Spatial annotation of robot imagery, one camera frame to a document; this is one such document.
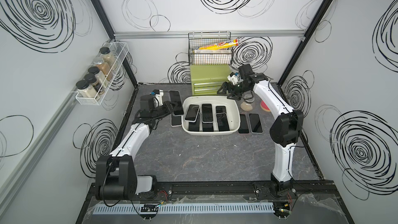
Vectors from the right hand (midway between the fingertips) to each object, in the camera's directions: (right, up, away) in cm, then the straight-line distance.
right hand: (223, 94), depth 87 cm
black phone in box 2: (-9, -20, +6) cm, 23 cm away
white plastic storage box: (-8, -13, +12) cm, 20 cm away
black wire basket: (-4, +21, -1) cm, 22 cm away
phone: (-28, -16, +4) cm, 32 cm away
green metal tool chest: (-9, +10, +12) cm, 18 cm away
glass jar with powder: (+18, -7, +14) cm, 24 cm away
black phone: (+14, -20, +7) cm, 25 cm away
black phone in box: (-17, -19, +6) cm, 27 cm away
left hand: (-27, -5, -4) cm, 27 cm away
